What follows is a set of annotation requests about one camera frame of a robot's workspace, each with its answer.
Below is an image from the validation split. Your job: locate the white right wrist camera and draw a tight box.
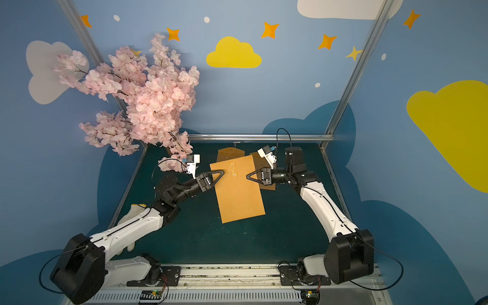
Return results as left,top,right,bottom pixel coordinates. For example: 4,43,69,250
257,146,277,169

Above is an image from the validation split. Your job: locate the right side table rail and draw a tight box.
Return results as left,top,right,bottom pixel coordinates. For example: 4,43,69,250
320,147,352,221

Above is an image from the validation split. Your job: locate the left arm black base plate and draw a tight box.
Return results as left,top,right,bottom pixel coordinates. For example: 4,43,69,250
127,265,181,287

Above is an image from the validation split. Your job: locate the white work glove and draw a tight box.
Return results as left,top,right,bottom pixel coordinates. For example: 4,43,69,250
116,203,147,255

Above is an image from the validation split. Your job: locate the left diagonal aluminium bar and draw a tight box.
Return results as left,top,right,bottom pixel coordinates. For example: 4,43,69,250
56,0,128,112

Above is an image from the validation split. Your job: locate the left side table rail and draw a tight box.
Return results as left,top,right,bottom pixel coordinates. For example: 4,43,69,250
88,149,145,236

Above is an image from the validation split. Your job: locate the aluminium front mounting rail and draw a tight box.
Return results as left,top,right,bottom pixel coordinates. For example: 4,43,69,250
86,263,393,304

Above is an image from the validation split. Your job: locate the kraft paper file bag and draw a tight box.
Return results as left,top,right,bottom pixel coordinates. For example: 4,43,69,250
210,156,266,224
216,147,245,162
250,152,276,191

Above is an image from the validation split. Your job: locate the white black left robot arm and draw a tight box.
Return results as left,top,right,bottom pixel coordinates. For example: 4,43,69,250
50,170,225,304

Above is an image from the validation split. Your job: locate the pink artificial blossom tree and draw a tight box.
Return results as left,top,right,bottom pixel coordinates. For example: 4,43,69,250
53,33,200,172

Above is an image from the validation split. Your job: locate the diagonal aluminium bar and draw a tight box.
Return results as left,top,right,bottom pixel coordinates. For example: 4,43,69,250
320,0,397,153
56,0,128,112

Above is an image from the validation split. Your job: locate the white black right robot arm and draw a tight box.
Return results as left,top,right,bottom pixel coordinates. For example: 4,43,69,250
247,146,374,284

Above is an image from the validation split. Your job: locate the right round circuit board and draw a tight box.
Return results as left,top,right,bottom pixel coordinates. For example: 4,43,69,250
300,290,320,305

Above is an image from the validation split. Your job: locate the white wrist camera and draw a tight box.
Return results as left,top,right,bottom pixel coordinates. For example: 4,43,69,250
257,146,277,169
184,155,200,179

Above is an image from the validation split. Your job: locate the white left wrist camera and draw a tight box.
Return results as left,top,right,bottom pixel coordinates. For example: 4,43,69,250
184,155,200,179

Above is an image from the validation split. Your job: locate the back horizontal aluminium bar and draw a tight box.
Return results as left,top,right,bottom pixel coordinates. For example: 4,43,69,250
188,133,334,142

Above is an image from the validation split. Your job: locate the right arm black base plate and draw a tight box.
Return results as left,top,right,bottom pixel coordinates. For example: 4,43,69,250
277,262,331,287

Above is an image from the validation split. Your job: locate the left green circuit board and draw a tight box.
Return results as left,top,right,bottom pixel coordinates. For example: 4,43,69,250
138,290,163,304

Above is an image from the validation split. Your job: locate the table rail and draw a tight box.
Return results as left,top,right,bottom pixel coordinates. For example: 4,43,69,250
320,147,352,221
88,149,145,236

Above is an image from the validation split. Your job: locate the right diagonal aluminium bar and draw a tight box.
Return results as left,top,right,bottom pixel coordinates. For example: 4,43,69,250
320,0,397,153

